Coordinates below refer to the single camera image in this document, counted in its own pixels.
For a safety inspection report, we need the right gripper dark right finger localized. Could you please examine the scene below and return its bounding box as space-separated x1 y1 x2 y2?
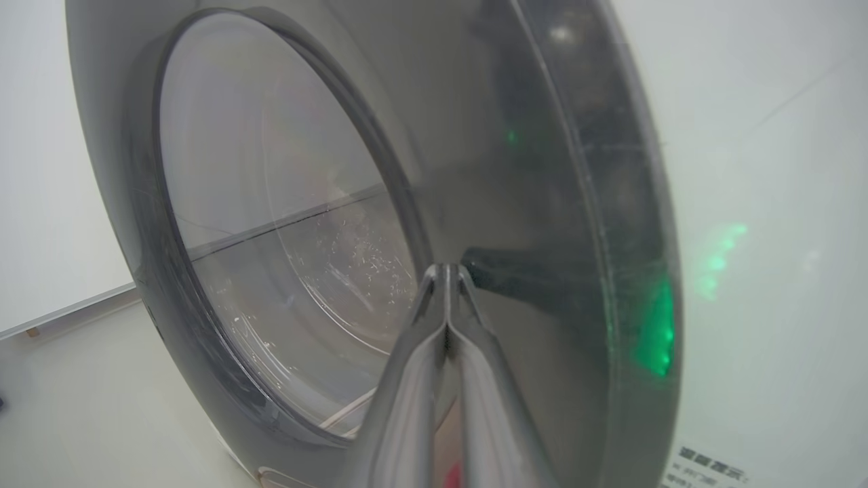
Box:
444 264 557 488

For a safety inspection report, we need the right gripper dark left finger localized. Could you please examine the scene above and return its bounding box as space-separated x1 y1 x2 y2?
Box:
339 264 448 488

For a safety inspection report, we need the glass washing machine door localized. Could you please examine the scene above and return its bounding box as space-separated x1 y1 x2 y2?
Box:
64 0 682 488

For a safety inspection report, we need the white front-load washing machine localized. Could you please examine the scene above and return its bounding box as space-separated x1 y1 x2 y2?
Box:
217 0 868 488

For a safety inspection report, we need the small printed text label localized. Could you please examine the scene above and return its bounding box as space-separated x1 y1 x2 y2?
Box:
661 446 750 488

